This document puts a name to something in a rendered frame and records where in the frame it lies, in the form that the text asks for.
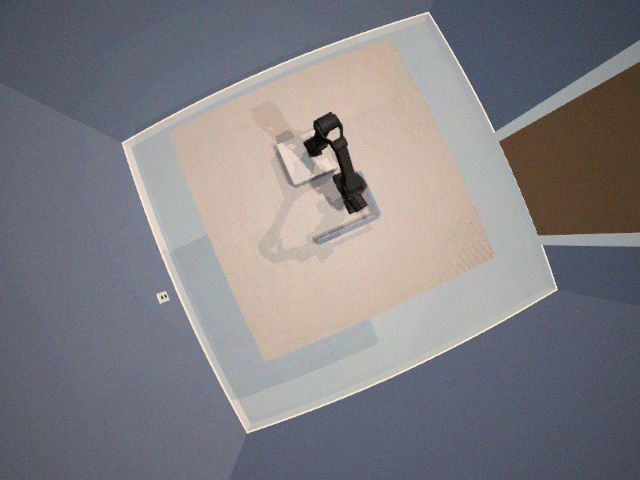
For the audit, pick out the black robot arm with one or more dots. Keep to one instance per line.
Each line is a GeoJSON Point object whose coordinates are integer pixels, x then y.
{"type": "Point", "coordinates": [353, 185]}

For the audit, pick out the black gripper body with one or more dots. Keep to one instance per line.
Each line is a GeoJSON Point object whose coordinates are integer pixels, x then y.
{"type": "Point", "coordinates": [336, 178]}

